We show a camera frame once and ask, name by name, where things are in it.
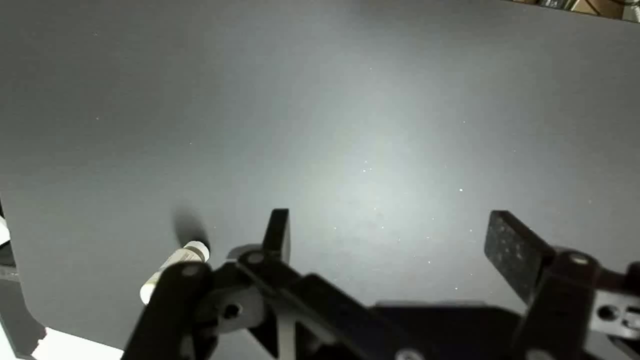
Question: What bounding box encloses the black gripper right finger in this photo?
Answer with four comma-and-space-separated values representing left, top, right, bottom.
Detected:
483, 208, 640, 360

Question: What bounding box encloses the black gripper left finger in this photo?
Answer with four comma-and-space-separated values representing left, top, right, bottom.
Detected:
120, 206, 376, 360

